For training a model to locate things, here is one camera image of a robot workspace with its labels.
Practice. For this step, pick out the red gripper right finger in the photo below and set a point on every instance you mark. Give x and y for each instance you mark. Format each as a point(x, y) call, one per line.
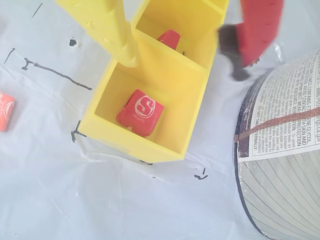
point(260, 25)

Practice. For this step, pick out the yellow three-compartment box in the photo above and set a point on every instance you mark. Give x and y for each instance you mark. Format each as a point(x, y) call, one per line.
point(150, 150)

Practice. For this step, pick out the paint can with printed label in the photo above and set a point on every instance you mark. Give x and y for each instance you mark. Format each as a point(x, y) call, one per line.
point(287, 125)

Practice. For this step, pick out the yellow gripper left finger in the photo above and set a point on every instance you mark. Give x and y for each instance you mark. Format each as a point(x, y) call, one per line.
point(100, 22)

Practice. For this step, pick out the red-orange Starburst candy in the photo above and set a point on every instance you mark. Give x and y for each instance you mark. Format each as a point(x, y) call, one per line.
point(170, 37)
point(140, 112)
point(5, 112)

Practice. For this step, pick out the white plastic table cover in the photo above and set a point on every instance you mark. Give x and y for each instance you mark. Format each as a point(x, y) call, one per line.
point(75, 200)

